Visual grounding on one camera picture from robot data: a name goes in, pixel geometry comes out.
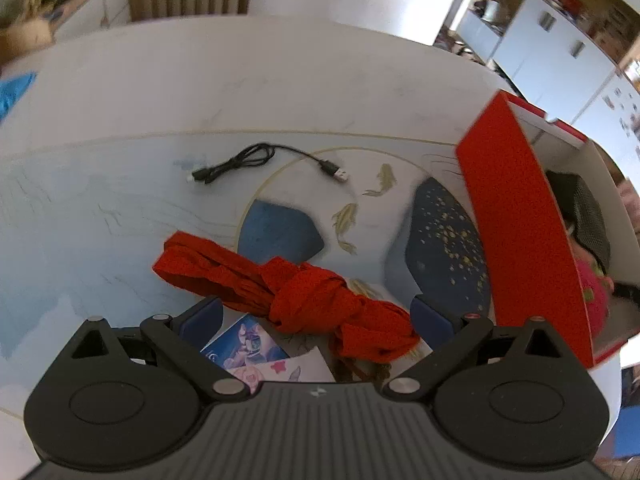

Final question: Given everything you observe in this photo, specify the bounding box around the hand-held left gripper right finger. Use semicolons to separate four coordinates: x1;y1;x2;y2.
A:
381;295;564;404

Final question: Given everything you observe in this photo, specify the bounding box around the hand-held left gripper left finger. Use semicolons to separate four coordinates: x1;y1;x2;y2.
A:
66;296;249;404

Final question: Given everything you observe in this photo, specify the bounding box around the cartoon card packet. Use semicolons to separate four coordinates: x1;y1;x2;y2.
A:
200;314;336;384

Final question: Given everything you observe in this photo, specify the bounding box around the red knotted scarf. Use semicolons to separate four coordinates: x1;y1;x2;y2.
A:
152;231;421;363

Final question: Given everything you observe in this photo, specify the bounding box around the red white cardboard box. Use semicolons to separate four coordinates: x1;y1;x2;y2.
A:
455;90;640;371

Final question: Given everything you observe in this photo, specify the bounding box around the pink dragon fruit plush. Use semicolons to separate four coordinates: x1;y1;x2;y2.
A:
575;245;613;342

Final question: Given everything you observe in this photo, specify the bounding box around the black mesh cloth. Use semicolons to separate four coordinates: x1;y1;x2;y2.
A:
545;170;613;276

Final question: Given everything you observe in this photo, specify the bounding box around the printed table mat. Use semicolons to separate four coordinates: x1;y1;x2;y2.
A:
0;130;496;441

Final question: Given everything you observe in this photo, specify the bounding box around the pink fleece cloth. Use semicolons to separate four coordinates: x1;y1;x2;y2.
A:
617;175;640;236

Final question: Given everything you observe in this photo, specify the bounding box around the wooden sideboard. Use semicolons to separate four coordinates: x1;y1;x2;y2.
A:
50;0;132;46

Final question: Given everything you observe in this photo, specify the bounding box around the black usb cable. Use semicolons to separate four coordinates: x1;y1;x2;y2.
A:
186;143;351;186

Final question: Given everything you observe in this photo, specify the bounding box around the white wall cabinet unit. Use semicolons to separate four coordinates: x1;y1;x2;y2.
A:
457;0;640;128

